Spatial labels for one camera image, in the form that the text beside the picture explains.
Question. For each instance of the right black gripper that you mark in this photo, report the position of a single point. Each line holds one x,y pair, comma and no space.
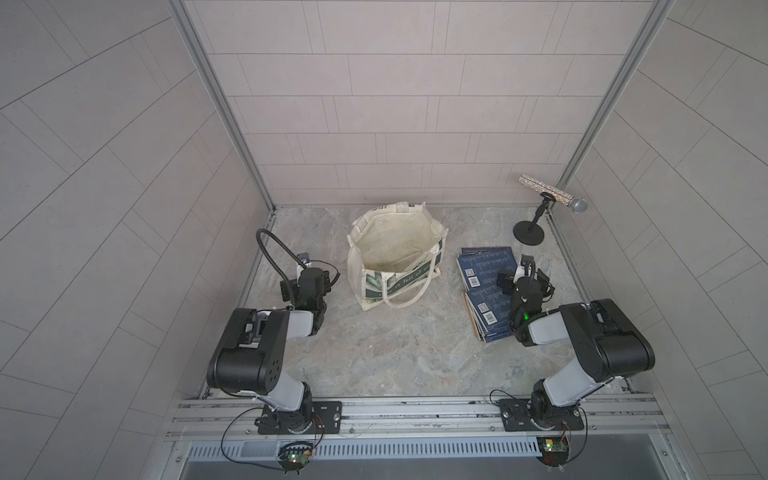
503,275

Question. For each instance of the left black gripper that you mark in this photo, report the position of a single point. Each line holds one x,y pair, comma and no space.
288,289

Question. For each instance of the floral canvas tote bag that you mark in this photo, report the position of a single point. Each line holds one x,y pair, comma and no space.
395,254

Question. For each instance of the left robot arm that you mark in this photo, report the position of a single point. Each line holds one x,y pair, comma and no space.
249,357

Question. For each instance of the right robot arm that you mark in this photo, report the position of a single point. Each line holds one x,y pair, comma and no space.
607,346

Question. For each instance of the black microphone stand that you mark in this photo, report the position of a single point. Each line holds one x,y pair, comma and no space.
529,232

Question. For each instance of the glitter microphone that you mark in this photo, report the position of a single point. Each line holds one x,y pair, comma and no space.
575,204

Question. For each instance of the left circuit board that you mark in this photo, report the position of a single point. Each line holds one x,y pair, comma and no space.
295,456

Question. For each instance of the circuit board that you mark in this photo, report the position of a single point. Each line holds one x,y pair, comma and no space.
295,456
555,451

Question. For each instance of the right circuit board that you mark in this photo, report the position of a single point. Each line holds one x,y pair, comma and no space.
555,451

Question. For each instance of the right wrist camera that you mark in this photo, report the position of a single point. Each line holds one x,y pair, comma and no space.
526,266

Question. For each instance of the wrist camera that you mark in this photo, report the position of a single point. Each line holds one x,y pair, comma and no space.
304,261
526,266

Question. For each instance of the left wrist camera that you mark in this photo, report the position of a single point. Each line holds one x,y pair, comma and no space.
304,261

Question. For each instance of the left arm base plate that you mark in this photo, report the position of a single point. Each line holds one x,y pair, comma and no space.
320,417

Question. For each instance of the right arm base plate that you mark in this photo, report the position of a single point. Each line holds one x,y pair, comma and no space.
531,415

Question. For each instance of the aluminium mounting rail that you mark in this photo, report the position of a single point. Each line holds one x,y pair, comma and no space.
394,428

